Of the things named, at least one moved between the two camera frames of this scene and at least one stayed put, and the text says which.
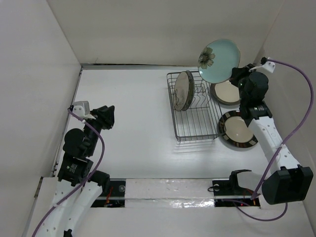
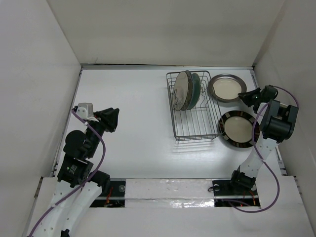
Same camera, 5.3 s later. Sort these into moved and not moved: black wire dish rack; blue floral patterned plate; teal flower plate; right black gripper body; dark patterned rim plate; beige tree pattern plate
Moved: right black gripper body; teal flower plate
Not moved: black wire dish rack; beige tree pattern plate; dark patterned rim plate; blue floral patterned plate
